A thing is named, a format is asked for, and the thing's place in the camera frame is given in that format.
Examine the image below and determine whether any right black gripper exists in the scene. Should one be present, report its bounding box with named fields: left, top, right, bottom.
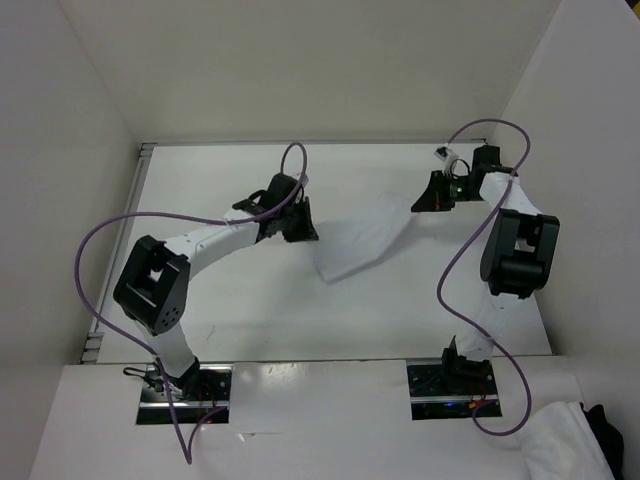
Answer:
left=411, top=170, right=483, bottom=212

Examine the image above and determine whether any white skirt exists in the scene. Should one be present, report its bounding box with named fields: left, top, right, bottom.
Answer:
left=313, top=193, right=414, bottom=283

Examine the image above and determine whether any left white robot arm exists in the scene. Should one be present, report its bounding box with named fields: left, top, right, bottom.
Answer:
left=113, top=173, right=318, bottom=400

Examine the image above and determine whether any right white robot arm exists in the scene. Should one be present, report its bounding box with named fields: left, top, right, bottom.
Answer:
left=411, top=144, right=560, bottom=393

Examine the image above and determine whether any white cloth pile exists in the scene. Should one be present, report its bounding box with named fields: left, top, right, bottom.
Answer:
left=516, top=402, right=614, bottom=479

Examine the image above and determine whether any black cloth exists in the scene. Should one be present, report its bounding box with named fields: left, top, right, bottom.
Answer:
left=583, top=404, right=625, bottom=480

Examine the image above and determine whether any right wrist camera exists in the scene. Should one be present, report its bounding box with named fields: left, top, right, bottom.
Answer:
left=434, top=144, right=470, bottom=176

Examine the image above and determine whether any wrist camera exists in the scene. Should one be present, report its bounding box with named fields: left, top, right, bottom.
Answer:
left=294, top=172, right=308, bottom=203
left=434, top=144, right=470, bottom=176

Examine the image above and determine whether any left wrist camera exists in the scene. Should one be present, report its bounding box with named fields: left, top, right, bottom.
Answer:
left=294, top=172, right=308, bottom=203

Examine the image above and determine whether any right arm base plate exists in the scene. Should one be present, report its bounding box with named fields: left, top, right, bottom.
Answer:
left=406, top=360, right=502, bottom=421

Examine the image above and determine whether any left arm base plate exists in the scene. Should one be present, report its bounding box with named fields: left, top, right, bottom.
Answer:
left=123, top=364, right=233, bottom=425

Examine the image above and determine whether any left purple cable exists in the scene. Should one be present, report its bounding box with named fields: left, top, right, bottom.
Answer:
left=73, top=142, right=309, bottom=465

